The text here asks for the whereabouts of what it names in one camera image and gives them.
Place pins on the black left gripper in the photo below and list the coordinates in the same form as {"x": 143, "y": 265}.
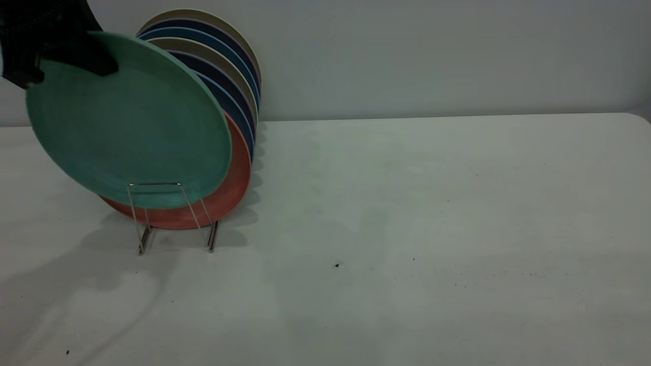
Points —
{"x": 40, "y": 20}

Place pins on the green plate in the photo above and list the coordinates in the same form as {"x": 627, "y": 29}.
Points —
{"x": 132, "y": 127}

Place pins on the beige plate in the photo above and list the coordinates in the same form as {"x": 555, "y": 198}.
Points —
{"x": 203, "y": 50}
{"x": 193, "y": 13}

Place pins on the teal blue plate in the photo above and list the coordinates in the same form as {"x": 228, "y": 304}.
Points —
{"x": 203, "y": 35}

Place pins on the dark purple plate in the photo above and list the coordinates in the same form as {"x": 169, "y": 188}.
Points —
{"x": 203, "y": 24}
{"x": 213, "y": 71}

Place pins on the blue plate light rim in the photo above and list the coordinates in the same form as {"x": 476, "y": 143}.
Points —
{"x": 232, "y": 109}

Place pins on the pink plate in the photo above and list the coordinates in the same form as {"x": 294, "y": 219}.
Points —
{"x": 229, "y": 198}

